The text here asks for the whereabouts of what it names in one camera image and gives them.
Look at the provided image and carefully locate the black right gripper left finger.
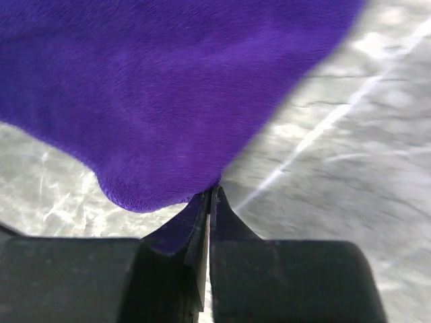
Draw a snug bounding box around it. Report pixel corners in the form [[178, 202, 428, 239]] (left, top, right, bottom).
[[1, 192, 211, 322]]

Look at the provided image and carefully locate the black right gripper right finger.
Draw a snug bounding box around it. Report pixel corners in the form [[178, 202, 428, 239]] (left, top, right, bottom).
[[209, 187, 387, 323]]

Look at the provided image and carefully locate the purple towel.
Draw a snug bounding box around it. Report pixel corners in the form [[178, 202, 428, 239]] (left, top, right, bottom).
[[0, 0, 368, 215]]

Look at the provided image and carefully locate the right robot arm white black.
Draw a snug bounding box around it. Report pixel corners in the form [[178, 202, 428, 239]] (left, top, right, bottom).
[[1, 186, 387, 322]]

